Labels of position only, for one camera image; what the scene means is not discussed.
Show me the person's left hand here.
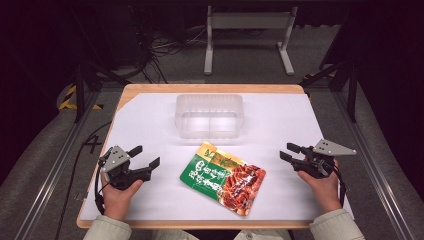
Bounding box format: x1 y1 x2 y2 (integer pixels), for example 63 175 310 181
100 173 145 222

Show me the green and red snack packet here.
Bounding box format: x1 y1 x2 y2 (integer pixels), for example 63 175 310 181
179 141 267 217

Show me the tangle of floor cables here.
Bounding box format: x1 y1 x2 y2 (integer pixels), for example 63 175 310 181
131 6 209 84

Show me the white metal stand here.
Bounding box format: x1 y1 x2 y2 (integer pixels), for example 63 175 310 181
203 5 299 77

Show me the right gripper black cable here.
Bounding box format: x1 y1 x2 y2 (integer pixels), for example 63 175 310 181
332 159 348 208

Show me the thin black floor cable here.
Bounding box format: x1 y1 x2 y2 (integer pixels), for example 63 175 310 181
54 121 113 240

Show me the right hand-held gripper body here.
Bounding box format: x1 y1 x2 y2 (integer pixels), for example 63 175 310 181
292 138 358 180

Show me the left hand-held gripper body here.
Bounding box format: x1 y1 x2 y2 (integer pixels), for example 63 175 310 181
99 144 146 192

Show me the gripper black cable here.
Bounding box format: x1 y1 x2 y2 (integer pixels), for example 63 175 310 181
93 151 113 216
332 159 348 208

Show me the white paper sheet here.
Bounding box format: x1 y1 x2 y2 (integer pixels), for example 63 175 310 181
79 92 355 222

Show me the aluminium floor rail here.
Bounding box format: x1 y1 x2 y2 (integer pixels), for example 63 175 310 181
12 89 103 240
332 90 416 240

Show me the yellow and black hazard tape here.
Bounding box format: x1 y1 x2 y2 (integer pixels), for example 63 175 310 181
58 84 104 112

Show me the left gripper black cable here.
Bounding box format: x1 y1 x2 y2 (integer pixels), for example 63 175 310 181
93 151 113 216

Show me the person's right hand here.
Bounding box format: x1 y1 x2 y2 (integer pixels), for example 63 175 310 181
297 159 343 215

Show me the black metal stand frame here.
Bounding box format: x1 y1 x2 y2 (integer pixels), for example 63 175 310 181
298 58 359 123
73 56 132 124

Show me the clear plastic container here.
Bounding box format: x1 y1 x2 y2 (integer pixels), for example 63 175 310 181
174 93 245 140

